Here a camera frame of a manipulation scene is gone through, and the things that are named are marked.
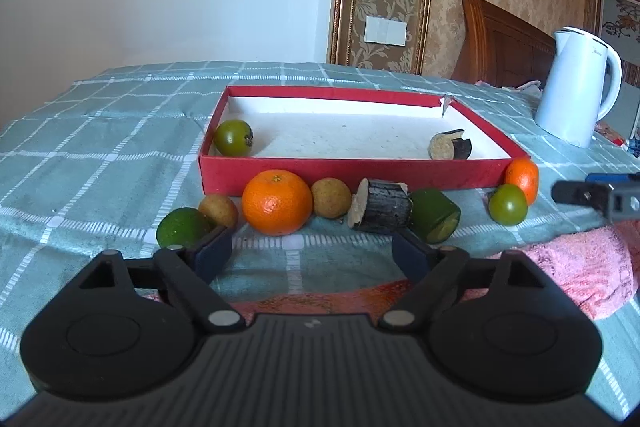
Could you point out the white wall switch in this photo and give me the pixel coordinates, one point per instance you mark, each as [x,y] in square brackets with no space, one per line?
[384,31]

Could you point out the large orange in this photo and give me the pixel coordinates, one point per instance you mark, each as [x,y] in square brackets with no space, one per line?
[277,202]

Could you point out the pink towel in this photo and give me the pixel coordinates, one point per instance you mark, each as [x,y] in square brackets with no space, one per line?
[597,269]

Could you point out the white electric kettle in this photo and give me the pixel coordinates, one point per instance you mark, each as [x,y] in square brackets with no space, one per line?
[582,86]

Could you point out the red shallow cardboard tray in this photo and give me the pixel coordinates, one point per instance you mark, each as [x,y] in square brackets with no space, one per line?
[351,134]

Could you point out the green plaid bedsheet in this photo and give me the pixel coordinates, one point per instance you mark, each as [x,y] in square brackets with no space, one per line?
[100,165]

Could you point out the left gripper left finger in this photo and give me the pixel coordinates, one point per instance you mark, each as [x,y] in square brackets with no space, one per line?
[186,274]

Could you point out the wooden headboard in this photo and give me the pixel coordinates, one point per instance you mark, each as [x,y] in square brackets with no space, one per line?
[500,48]

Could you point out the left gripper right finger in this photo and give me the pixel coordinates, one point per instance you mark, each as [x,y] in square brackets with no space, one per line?
[434,274]

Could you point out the brown longan fruit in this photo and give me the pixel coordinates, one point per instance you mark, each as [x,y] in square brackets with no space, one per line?
[332,198]
[220,210]

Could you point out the cut cucumber piece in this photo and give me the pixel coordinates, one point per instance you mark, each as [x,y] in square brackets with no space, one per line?
[434,217]

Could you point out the small orange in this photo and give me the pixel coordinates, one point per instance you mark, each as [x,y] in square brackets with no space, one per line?
[523,173]

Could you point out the green avocado-like fruit end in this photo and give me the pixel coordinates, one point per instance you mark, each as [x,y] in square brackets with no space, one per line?
[184,226]

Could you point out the green tomato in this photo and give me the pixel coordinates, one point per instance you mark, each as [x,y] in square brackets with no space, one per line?
[508,205]
[234,138]

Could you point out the short dark eggplant chunk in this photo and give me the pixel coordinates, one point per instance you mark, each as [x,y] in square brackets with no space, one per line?
[450,145]

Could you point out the framed flower picture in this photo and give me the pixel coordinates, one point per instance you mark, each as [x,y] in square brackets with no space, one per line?
[619,19]

